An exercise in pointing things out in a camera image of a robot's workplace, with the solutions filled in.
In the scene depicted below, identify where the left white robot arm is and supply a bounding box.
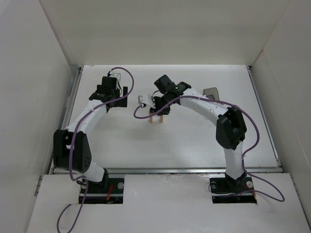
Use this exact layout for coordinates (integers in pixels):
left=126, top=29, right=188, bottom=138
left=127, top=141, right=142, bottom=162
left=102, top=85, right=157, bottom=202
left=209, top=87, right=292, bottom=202
left=53, top=73, right=128, bottom=188

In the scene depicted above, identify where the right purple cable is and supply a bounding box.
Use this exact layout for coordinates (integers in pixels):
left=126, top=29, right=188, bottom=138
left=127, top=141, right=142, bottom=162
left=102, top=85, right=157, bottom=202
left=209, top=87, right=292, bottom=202
left=133, top=96, right=285, bottom=202

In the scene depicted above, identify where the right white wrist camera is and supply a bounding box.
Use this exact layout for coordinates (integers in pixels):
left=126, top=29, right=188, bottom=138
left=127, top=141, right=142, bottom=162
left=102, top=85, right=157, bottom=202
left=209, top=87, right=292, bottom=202
left=138, top=94, right=156, bottom=109

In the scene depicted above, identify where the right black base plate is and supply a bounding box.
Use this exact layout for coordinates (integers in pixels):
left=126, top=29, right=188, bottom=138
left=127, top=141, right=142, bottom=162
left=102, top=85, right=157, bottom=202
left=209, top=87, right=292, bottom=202
left=208, top=176, right=257, bottom=204

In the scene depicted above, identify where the aluminium rail front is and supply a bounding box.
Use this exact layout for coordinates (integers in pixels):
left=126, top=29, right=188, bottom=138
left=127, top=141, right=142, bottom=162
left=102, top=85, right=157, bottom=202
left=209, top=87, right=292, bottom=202
left=52, top=166, right=284, bottom=175

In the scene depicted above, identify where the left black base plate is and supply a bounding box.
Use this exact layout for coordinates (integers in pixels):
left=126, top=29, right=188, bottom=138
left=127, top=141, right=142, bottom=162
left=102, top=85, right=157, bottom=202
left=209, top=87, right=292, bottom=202
left=77, top=177, right=124, bottom=204

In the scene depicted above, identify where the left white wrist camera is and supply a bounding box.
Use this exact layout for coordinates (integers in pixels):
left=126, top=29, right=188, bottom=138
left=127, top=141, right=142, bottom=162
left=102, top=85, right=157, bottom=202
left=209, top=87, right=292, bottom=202
left=107, top=72, right=121, bottom=82

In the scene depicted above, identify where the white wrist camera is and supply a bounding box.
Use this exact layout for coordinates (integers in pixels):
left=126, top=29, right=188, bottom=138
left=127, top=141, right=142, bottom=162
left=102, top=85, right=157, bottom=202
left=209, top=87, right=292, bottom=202
left=138, top=94, right=156, bottom=109
left=107, top=72, right=121, bottom=82

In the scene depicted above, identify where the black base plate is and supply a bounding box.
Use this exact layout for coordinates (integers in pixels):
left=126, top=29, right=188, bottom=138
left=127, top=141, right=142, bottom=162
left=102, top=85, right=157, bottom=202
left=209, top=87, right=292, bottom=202
left=208, top=176, right=257, bottom=204
left=77, top=177, right=124, bottom=204

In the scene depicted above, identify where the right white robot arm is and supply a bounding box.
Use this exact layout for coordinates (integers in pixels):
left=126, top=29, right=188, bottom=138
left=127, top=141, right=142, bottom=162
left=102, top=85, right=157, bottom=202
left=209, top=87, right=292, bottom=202
left=151, top=75, right=247, bottom=195

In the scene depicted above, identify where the smoky transparent plastic box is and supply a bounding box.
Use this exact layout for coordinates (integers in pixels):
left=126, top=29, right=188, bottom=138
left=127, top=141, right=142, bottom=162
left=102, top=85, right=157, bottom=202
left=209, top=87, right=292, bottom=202
left=203, top=87, right=220, bottom=100

